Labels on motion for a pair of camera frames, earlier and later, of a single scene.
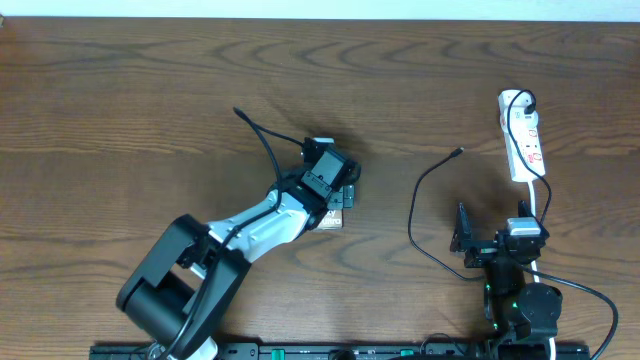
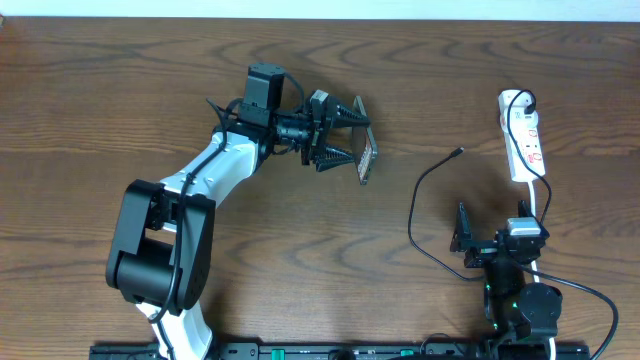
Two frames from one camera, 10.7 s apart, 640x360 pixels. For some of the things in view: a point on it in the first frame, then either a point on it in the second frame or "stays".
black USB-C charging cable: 529,109 stays
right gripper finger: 524,212 stays
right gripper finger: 462,235 stays
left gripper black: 347,199 → 320,131
